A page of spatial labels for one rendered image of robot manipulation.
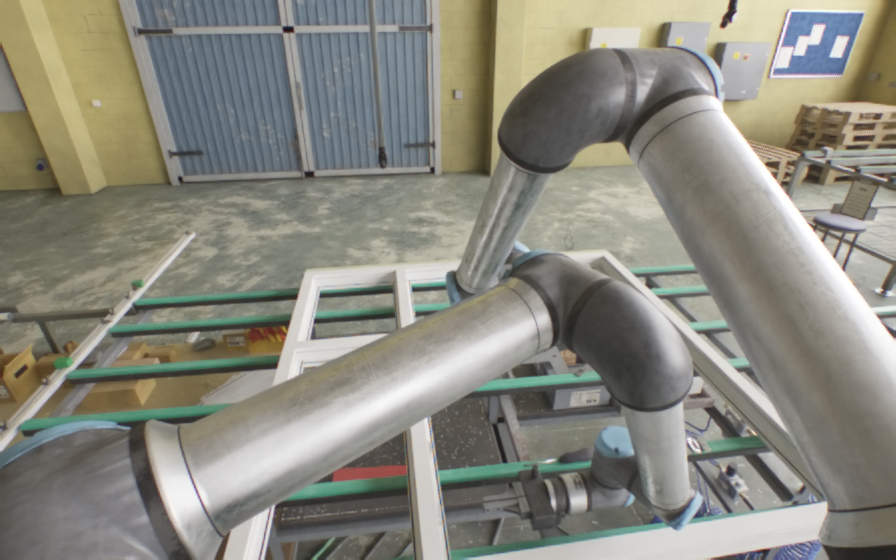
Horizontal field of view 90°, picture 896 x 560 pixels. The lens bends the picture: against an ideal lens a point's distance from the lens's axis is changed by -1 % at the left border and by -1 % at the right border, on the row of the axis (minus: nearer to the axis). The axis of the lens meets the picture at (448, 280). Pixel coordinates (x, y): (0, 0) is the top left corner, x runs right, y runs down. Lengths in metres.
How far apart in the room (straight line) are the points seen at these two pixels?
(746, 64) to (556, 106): 8.17
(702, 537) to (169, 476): 1.07
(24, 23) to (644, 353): 7.77
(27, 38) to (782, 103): 10.73
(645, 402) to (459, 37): 6.74
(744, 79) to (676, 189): 8.21
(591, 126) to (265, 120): 6.84
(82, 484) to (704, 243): 0.61
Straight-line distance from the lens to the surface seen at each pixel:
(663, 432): 0.76
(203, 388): 2.14
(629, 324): 0.59
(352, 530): 1.63
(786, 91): 9.57
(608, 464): 1.14
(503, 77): 6.89
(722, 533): 1.29
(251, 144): 7.43
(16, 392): 2.50
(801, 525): 1.39
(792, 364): 0.51
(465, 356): 0.54
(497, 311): 0.57
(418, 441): 1.30
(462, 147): 7.33
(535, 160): 0.63
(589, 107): 0.60
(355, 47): 7.03
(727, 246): 0.53
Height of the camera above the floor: 1.90
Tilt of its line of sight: 28 degrees down
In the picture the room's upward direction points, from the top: straight up
